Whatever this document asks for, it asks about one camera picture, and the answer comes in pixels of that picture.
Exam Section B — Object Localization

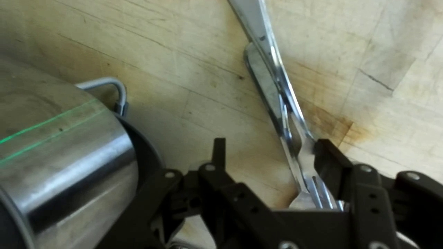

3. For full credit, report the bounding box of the silver fork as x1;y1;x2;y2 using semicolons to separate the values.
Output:
227;0;344;213

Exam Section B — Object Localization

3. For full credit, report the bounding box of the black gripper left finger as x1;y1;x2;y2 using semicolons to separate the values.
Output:
98;137;296;249

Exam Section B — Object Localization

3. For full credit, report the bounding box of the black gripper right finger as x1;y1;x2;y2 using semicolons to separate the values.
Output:
314;137;443;249

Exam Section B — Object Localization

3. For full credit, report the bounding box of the silver spoon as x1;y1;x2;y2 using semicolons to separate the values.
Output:
242;42;324;213

